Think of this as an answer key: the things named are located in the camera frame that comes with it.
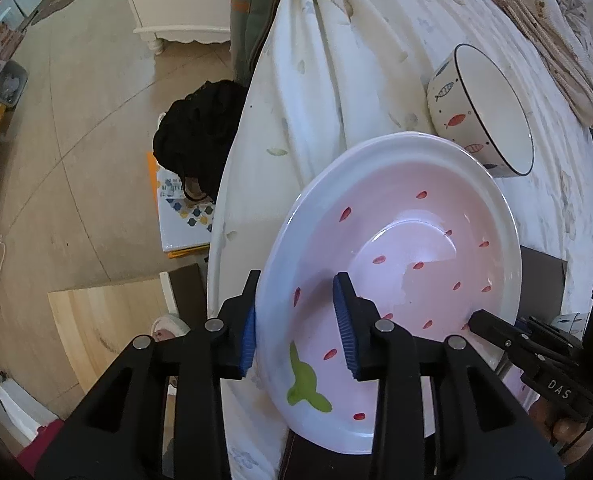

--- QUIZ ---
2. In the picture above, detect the grey bin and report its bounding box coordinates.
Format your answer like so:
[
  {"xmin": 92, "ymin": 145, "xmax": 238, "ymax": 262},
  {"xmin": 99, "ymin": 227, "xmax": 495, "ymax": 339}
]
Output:
[{"xmin": 0, "ymin": 59, "xmax": 30, "ymax": 110}]

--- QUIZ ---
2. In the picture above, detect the light wooden board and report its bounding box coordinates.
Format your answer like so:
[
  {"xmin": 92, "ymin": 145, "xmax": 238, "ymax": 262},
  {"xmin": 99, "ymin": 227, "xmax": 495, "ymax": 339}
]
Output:
[{"xmin": 48, "ymin": 279, "xmax": 180, "ymax": 394}]

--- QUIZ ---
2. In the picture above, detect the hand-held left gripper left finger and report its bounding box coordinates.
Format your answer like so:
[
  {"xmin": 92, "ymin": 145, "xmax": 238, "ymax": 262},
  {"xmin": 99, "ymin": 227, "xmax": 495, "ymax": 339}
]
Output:
[{"xmin": 35, "ymin": 270, "xmax": 262, "ymax": 480}]

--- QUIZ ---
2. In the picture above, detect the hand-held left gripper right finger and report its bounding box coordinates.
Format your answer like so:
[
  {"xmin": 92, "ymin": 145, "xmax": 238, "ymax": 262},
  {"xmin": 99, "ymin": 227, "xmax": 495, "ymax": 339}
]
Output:
[{"xmin": 333, "ymin": 271, "xmax": 567, "ymax": 480}]

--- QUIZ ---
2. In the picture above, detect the black board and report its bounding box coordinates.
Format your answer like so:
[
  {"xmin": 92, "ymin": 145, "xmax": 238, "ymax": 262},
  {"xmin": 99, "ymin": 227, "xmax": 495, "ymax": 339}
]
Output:
[{"xmin": 276, "ymin": 245, "xmax": 569, "ymax": 480}]

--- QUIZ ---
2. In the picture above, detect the person's right hand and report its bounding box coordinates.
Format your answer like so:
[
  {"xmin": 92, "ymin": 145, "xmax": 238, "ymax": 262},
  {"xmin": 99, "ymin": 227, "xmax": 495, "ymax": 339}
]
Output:
[{"xmin": 531, "ymin": 394, "xmax": 593, "ymax": 461}]

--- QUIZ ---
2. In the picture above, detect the patterned box with orange edge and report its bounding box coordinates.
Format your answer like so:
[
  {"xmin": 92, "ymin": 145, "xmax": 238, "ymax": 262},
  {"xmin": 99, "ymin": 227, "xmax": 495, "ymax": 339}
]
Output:
[{"xmin": 145, "ymin": 152, "xmax": 218, "ymax": 260}]

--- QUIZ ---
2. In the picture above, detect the beige printed blanket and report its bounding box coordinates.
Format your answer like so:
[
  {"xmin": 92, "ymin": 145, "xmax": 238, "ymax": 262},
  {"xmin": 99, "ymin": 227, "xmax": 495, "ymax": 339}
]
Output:
[{"xmin": 444, "ymin": 0, "xmax": 593, "ymax": 132}]

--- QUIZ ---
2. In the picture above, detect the black cloth bundle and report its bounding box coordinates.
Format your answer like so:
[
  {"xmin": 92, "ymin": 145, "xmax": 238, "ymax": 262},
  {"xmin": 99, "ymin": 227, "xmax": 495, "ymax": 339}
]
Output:
[{"xmin": 153, "ymin": 79, "xmax": 251, "ymax": 202}]

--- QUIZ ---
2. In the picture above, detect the printed carton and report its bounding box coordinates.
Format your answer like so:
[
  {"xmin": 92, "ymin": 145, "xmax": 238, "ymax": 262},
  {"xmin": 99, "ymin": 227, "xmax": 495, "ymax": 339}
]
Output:
[{"xmin": 0, "ymin": 22, "xmax": 27, "ymax": 59}]

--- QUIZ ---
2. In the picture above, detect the teal upholstered bed frame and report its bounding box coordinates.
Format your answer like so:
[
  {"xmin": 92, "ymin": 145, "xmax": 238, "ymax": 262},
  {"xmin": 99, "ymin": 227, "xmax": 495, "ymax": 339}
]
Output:
[{"xmin": 229, "ymin": 0, "xmax": 300, "ymax": 79}]

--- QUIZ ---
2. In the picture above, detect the pale pink slipper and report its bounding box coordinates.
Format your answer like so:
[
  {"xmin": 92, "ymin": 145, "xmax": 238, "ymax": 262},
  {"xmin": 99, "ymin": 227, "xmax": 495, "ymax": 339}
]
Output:
[{"xmin": 149, "ymin": 314, "xmax": 192, "ymax": 346}]

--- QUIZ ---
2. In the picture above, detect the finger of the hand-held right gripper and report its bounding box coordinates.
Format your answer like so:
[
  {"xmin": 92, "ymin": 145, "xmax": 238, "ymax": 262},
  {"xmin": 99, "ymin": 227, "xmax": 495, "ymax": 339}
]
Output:
[
  {"xmin": 526, "ymin": 315, "xmax": 585, "ymax": 361},
  {"xmin": 469, "ymin": 309, "xmax": 533, "ymax": 366}
]

